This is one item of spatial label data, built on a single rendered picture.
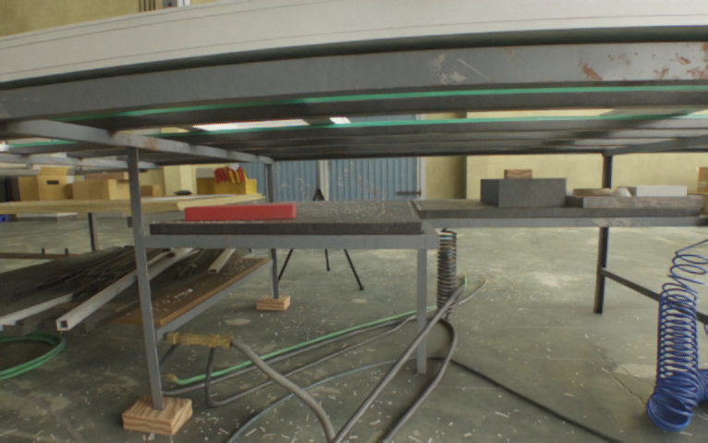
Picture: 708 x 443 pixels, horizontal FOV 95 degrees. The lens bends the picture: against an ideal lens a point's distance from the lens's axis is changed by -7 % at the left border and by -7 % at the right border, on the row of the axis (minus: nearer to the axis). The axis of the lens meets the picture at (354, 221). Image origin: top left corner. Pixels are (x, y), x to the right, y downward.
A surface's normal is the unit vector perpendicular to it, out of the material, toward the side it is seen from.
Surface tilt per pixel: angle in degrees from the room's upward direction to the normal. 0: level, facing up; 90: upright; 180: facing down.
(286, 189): 90
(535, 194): 90
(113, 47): 90
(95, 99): 90
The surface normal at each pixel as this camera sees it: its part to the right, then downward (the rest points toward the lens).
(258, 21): -0.14, 0.11
